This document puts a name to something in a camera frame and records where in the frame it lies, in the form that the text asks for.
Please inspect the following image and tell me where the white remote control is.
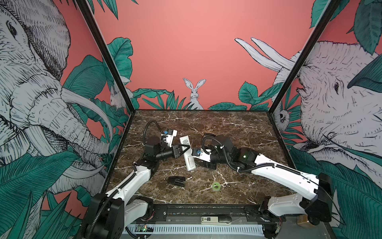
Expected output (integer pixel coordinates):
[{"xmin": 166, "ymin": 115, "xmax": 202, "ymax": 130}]
[{"xmin": 180, "ymin": 135, "xmax": 196, "ymax": 171}]

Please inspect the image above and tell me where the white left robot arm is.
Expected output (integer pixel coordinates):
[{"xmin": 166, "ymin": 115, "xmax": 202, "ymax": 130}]
[{"xmin": 76, "ymin": 135, "xmax": 191, "ymax": 239}]

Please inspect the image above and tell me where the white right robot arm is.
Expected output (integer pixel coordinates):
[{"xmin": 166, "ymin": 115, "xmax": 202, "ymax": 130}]
[{"xmin": 192, "ymin": 145, "xmax": 333, "ymax": 222}]

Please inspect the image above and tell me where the black plastic clip part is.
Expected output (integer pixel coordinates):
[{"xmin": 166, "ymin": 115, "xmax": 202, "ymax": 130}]
[{"xmin": 167, "ymin": 176, "xmax": 186, "ymax": 188}]

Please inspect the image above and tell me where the white perforated front strip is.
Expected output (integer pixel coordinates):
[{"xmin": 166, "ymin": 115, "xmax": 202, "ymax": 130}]
[{"xmin": 127, "ymin": 224, "xmax": 264, "ymax": 237}]

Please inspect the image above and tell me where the brass knob block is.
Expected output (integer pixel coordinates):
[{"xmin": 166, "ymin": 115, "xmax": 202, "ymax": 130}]
[{"xmin": 296, "ymin": 214, "xmax": 312, "ymax": 229}]

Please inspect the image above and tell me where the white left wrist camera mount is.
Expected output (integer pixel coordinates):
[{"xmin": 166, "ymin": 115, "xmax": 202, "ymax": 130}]
[{"xmin": 161, "ymin": 129, "xmax": 178, "ymax": 147}]

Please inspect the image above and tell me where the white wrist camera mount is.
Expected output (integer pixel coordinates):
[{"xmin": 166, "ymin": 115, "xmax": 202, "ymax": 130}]
[
  {"xmin": 192, "ymin": 147, "xmax": 211, "ymax": 162},
  {"xmin": 161, "ymin": 129, "xmax": 178, "ymax": 147}
]

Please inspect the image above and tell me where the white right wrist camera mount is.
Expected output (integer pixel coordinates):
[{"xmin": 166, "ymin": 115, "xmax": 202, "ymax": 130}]
[{"xmin": 192, "ymin": 147, "xmax": 211, "ymax": 162}]

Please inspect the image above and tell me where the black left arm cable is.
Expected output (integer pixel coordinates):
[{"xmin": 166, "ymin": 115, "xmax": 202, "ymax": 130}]
[{"xmin": 143, "ymin": 120, "xmax": 163, "ymax": 147}]

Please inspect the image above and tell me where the white label box on rail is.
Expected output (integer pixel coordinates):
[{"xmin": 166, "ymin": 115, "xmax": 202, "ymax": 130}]
[{"xmin": 201, "ymin": 216, "xmax": 232, "ymax": 226}]

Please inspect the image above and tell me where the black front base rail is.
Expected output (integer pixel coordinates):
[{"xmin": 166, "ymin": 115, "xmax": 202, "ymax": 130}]
[{"xmin": 136, "ymin": 204, "xmax": 284, "ymax": 223}]

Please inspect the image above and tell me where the black corner frame post left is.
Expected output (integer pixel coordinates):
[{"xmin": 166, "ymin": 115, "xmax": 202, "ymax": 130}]
[{"xmin": 76, "ymin": 0, "xmax": 135, "ymax": 114}]

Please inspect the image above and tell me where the black corner frame post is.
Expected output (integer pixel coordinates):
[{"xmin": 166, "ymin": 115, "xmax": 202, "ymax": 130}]
[
  {"xmin": 267, "ymin": 0, "xmax": 341, "ymax": 115},
  {"xmin": 76, "ymin": 0, "xmax": 135, "ymax": 114}
]

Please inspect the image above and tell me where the black corner frame post right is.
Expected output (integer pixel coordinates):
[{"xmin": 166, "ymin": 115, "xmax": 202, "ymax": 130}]
[{"xmin": 267, "ymin": 0, "xmax": 341, "ymax": 115}]

